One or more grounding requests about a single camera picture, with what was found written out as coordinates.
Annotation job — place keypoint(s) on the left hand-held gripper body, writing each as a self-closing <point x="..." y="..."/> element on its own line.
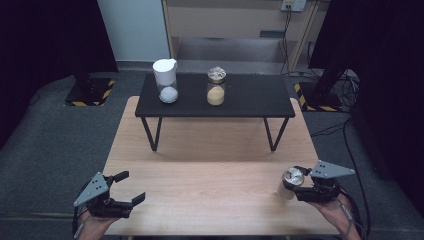
<point x="96" y="193"/>

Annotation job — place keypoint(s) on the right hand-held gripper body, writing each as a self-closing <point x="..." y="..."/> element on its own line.
<point x="323" y="191"/>

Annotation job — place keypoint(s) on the glass jar with beige contents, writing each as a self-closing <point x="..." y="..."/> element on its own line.
<point x="292" y="176"/>

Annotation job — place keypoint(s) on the black metal shelf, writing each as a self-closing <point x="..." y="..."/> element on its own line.
<point x="240" y="96"/>

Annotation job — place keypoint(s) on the jar with white lid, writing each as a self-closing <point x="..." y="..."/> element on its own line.
<point x="165" y="75"/>

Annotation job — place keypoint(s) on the glass jar with yellow grains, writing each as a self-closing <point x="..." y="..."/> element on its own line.
<point x="216" y="95"/>

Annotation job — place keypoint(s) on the person's right hand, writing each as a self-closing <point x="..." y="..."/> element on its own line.
<point x="335" y="213"/>

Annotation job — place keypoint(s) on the person's left hand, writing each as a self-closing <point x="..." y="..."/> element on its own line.
<point x="95" y="228"/>

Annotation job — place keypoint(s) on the black stand with striped base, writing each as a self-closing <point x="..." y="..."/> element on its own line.
<point x="320" y="98"/>
<point x="88" y="93"/>

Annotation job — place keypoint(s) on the black curtain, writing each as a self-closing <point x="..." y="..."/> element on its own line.
<point x="40" y="50"/>
<point x="386" y="66"/>

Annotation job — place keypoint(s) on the dark flat panel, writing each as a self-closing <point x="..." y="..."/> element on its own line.
<point x="272" y="34"/>

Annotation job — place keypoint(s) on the white wall socket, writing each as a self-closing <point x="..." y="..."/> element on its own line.
<point x="293" y="4"/>

